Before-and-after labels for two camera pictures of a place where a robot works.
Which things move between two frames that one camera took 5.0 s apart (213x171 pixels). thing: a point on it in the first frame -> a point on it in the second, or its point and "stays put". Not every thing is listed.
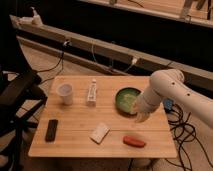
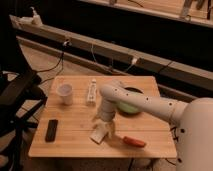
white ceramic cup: (65, 90) stays put
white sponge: (100, 132) stays put
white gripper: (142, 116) -> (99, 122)
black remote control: (51, 130) stays put
